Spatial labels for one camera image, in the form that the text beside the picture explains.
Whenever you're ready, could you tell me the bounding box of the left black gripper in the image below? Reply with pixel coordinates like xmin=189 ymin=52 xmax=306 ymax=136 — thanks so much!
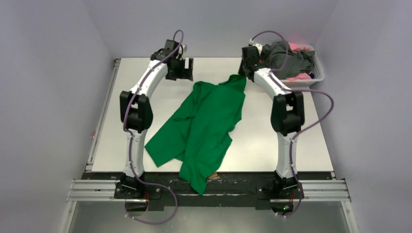
xmin=166 ymin=57 xmax=192 ymax=81

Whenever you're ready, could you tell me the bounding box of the green t shirt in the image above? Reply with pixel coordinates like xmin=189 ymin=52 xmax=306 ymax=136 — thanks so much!
xmin=145 ymin=74 xmax=247 ymax=195

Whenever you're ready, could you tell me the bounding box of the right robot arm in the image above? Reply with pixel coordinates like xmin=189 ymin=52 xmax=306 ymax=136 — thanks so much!
xmin=239 ymin=46 xmax=305 ymax=198

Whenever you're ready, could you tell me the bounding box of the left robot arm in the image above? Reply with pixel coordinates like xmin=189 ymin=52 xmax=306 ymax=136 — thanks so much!
xmin=114 ymin=39 xmax=193 ymax=199

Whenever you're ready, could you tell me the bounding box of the grey t shirt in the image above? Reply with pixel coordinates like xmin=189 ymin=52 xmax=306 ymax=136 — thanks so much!
xmin=260 ymin=41 xmax=315 ymax=80

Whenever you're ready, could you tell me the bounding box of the pink t shirt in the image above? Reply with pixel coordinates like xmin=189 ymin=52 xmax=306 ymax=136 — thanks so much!
xmin=287 ymin=42 xmax=312 ymax=81

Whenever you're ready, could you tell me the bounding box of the white laundry basket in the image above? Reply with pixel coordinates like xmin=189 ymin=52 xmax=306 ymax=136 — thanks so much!
xmin=281 ymin=44 xmax=325 ymax=87

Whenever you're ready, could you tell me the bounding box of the brown tape piece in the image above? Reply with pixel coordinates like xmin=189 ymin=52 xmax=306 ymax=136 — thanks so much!
xmin=207 ymin=172 xmax=219 ymax=180

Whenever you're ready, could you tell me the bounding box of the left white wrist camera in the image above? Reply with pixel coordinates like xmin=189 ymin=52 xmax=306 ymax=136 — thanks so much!
xmin=176 ymin=44 xmax=187 ymax=60

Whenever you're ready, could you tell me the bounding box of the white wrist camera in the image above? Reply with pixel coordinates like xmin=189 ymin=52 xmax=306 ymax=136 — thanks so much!
xmin=176 ymin=44 xmax=187 ymax=60
xmin=248 ymin=38 xmax=263 ymax=55

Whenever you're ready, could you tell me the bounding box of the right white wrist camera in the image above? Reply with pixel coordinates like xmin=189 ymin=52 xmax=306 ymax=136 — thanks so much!
xmin=248 ymin=38 xmax=263 ymax=55

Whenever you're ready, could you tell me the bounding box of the left side aluminium rail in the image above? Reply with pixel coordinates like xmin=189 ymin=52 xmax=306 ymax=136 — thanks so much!
xmin=84 ymin=58 xmax=121 ymax=173

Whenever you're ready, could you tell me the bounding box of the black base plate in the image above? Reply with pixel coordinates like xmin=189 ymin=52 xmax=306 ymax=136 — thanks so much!
xmin=80 ymin=172 xmax=332 ymax=212

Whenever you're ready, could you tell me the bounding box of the aluminium frame rail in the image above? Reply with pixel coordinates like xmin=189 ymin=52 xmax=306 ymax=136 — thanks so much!
xmin=67 ymin=179 xmax=359 ymax=233

